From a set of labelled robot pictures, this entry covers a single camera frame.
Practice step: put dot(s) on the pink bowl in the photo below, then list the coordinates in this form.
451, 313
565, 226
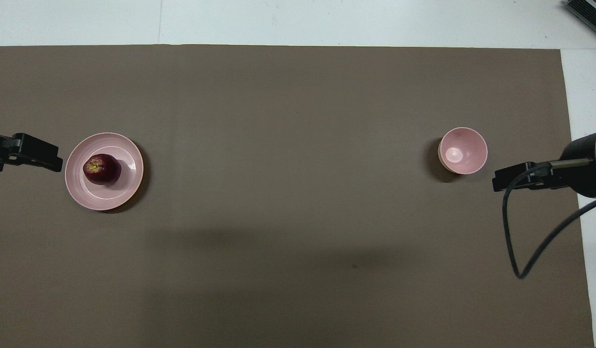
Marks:
464, 150

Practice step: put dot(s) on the brown table mat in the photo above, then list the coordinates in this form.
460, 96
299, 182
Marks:
298, 193

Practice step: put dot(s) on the dark red apple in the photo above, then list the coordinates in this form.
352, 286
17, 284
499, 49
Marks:
102, 170

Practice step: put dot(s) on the pink plate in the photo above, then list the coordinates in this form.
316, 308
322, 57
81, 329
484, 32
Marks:
100, 195

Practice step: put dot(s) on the grey ribbed metal box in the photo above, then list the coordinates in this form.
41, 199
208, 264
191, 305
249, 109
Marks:
590, 12

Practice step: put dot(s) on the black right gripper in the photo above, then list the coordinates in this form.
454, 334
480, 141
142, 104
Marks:
585, 166

